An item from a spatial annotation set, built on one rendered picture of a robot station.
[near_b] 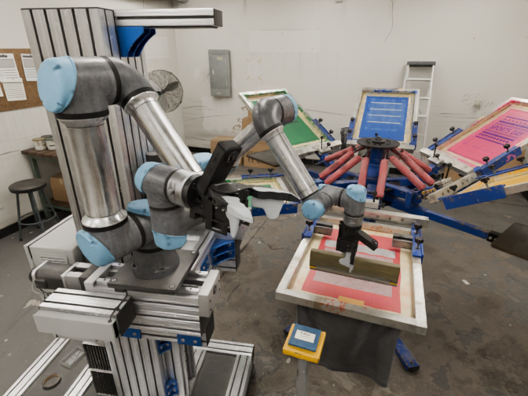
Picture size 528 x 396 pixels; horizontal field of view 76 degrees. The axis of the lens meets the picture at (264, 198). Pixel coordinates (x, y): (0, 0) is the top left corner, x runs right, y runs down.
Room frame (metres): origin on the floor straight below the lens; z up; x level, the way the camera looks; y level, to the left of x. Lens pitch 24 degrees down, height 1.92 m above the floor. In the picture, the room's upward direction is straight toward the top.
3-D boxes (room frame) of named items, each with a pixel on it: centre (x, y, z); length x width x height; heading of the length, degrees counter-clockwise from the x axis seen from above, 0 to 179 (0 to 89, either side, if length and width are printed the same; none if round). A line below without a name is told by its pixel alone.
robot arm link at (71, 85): (0.84, 0.44, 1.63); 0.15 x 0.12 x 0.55; 145
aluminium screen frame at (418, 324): (1.41, -0.46, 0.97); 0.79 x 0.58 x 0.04; 160
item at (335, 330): (1.14, -0.36, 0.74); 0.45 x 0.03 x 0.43; 70
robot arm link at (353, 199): (1.18, -0.34, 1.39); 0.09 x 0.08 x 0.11; 56
